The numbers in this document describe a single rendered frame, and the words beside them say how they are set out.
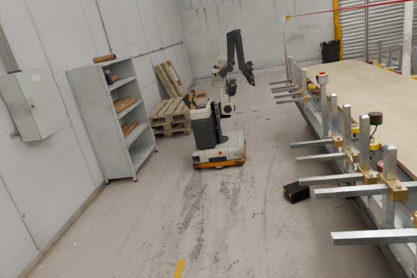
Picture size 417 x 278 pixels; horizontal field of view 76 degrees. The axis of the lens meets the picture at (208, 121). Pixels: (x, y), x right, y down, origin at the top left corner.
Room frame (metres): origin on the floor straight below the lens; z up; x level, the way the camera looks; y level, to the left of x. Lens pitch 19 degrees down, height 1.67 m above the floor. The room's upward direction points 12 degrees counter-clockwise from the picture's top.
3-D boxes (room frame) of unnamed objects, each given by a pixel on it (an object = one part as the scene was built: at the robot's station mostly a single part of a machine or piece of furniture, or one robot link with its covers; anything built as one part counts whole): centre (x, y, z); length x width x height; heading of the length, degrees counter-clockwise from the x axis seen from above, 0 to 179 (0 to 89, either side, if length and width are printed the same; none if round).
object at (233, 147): (3.30, -0.08, 0.16); 0.67 x 0.64 x 0.25; 78
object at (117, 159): (3.62, 1.21, 0.78); 0.90 x 0.45 x 1.55; 168
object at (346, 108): (1.41, -0.78, 0.90); 0.04 x 0.04 x 0.48; 78
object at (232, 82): (3.25, -0.36, 0.99); 0.28 x 0.16 x 0.22; 168
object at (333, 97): (1.65, -0.84, 0.90); 0.04 x 0.04 x 0.48; 78
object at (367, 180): (1.14, -0.73, 0.85); 0.14 x 0.06 x 0.05; 168
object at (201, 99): (3.33, 0.03, 0.87); 0.23 x 0.15 x 0.11; 168
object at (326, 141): (1.63, -0.74, 0.81); 0.43 x 0.03 x 0.04; 78
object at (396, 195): (0.90, -0.68, 0.95); 0.14 x 0.06 x 0.05; 168
